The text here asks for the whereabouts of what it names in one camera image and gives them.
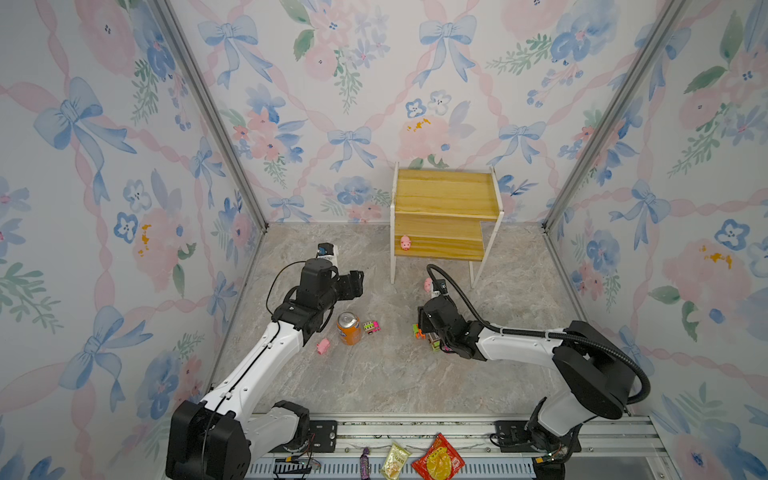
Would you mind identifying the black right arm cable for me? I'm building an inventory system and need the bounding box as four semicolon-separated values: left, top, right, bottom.
425;263;652;406

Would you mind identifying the wooden two-tier shelf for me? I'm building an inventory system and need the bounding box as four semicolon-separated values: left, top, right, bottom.
389;167;505;287

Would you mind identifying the red snack packet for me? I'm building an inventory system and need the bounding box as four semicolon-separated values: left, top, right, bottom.
411;433;466;480

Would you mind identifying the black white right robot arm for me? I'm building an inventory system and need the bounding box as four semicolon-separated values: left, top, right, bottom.
417;294;649;453

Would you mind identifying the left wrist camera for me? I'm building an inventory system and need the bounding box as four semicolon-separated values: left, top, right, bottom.
316;242;339;278

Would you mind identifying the pink green toy truck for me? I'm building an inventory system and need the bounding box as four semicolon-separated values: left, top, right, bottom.
363;321;381;334

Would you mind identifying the yellow green snack packet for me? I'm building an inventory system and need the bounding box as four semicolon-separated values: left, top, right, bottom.
380;442;412;480

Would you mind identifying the aluminium front rail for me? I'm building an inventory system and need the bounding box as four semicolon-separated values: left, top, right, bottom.
242;414;680;479

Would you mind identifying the purple small bottle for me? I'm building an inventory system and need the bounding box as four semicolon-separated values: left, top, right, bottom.
359;447;371;480

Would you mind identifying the orange soda can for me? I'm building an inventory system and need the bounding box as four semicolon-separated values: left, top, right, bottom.
336;312;363;346

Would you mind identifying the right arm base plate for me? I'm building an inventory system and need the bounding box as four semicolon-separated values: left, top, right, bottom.
489;420;582;456

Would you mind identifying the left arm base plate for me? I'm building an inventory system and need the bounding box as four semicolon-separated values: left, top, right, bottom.
271;420;338;455

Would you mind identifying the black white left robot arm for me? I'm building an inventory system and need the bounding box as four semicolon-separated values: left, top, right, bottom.
165;255;364;479

